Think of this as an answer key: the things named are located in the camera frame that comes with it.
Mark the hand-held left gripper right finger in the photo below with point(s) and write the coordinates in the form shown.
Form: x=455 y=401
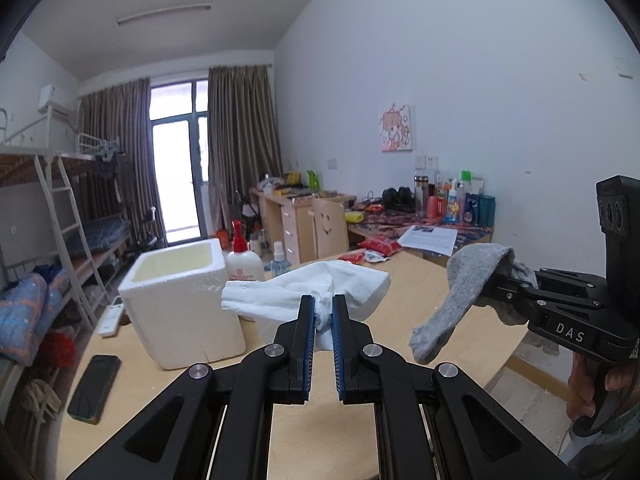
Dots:
x=338 y=350

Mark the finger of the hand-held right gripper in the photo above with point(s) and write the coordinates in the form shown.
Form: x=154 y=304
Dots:
x=520 y=302
x=570 y=280

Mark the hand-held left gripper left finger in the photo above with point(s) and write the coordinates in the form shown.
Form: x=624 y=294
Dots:
x=309 y=350

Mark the grey sock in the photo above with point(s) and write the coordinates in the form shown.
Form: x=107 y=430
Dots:
x=465 y=280

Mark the white cloth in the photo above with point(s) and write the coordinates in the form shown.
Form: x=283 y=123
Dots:
x=350 y=285

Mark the white foam box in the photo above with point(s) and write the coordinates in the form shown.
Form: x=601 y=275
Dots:
x=175 y=320

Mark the person's right forearm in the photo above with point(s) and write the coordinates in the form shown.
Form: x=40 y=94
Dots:
x=610 y=442

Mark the person's right hand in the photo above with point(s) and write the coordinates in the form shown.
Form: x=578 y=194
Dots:
x=580 y=385

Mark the small clear spray bottle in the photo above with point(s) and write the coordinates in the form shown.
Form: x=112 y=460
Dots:
x=276 y=265

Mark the red snack packet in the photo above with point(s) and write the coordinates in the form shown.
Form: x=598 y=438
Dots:
x=352 y=258
x=380 y=246

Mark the small white red packet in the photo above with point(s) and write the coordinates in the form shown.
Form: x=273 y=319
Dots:
x=376 y=256

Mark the white lotion bottle red pump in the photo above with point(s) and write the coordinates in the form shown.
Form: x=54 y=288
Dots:
x=245 y=265

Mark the printed paper sheet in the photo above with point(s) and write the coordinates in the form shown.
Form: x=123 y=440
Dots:
x=430 y=240

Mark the row of toiletry bottles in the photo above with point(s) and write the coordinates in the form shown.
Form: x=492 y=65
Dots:
x=460 y=205

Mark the wooden chair with smiley face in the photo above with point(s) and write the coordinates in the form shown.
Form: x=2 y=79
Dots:
x=329 y=232

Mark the wooden desk with drawers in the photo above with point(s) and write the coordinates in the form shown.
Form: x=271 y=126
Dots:
x=292 y=225

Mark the yellow pouch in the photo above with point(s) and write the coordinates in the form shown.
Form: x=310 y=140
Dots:
x=354 y=217

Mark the patterned table cloth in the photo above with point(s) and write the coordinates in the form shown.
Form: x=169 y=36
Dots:
x=380 y=220

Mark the orange bag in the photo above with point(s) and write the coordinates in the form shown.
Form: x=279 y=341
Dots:
x=223 y=238

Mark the black trolley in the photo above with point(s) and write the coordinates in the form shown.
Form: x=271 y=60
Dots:
x=246 y=215

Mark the black headphones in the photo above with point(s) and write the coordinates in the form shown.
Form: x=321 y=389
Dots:
x=397 y=200

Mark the green refill pouch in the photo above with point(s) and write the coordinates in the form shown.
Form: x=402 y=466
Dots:
x=313 y=180

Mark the yellow box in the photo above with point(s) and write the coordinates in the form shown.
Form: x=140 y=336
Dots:
x=292 y=178

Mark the white power strip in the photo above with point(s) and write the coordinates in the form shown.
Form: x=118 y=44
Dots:
x=111 y=316

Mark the black smartphone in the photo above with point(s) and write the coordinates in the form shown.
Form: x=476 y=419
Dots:
x=95 y=387

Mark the glass balcony door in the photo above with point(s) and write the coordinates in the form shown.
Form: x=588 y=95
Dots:
x=180 y=170

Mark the brown curtain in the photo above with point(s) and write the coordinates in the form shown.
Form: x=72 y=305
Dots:
x=245 y=135
x=115 y=150

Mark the blue checked mattress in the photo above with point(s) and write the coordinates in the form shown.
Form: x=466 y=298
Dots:
x=105 y=235

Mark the red plastic bag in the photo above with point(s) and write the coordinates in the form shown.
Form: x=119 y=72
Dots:
x=57 y=350

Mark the beige crumpled cloth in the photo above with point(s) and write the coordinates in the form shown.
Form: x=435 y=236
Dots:
x=42 y=400

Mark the dark hanging clothes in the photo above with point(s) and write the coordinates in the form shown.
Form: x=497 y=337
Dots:
x=110 y=165

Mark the grey metal bunk bed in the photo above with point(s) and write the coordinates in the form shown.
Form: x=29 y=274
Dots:
x=70 y=220
x=15 y=170

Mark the blue orange checked quilt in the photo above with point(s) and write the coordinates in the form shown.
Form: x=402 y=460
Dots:
x=25 y=315

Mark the white air conditioner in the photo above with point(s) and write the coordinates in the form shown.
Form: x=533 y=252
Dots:
x=57 y=100

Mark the ceiling tube lamp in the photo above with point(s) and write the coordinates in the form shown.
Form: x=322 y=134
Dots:
x=165 y=12

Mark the white wall sockets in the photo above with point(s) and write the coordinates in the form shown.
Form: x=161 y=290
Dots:
x=425 y=162

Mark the pink cartoon wall poster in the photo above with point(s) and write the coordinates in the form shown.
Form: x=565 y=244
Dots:
x=396 y=129

